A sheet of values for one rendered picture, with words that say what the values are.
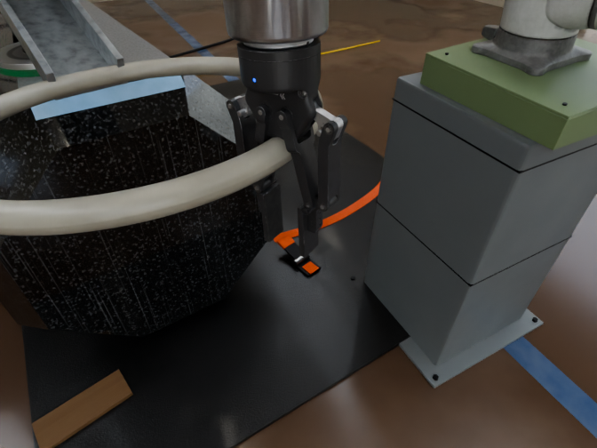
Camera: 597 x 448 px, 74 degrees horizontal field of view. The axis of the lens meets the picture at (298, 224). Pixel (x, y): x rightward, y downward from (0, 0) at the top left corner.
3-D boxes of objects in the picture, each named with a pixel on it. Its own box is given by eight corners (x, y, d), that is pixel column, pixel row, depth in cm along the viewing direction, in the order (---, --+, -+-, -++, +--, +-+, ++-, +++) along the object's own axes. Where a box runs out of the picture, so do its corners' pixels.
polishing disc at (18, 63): (43, 75, 86) (40, 69, 85) (-28, 63, 91) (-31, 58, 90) (110, 45, 101) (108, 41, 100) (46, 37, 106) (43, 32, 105)
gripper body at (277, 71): (341, 34, 36) (338, 131, 41) (267, 27, 40) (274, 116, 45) (292, 52, 31) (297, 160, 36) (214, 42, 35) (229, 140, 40)
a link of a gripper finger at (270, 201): (264, 196, 45) (258, 193, 46) (269, 243, 49) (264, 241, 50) (280, 184, 47) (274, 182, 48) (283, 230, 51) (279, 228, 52)
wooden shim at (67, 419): (43, 455, 106) (41, 452, 105) (33, 426, 111) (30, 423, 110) (133, 395, 118) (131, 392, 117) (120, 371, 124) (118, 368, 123)
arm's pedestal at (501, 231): (441, 238, 172) (504, 44, 120) (543, 324, 139) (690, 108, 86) (345, 279, 154) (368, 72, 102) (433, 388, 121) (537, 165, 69)
